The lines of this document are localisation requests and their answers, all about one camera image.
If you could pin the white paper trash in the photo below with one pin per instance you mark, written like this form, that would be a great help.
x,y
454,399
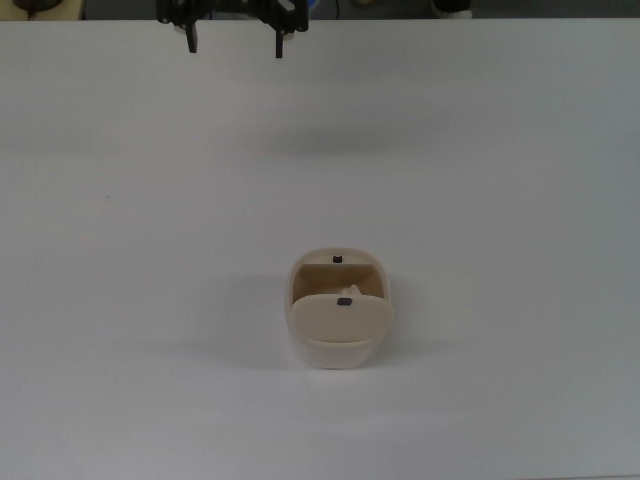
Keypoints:
x,y
351,290

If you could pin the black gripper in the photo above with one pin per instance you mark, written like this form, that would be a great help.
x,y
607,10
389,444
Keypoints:
x,y
230,4

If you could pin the small cream bin with lid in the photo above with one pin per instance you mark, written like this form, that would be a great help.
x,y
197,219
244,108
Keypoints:
x,y
340,325

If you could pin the beige board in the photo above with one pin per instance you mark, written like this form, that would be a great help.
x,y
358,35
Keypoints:
x,y
72,10

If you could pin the white object behind table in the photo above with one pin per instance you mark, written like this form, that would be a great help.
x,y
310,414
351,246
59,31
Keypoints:
x,y
452,7

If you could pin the black round object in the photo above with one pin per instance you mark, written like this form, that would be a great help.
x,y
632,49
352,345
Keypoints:
x,y
35,4

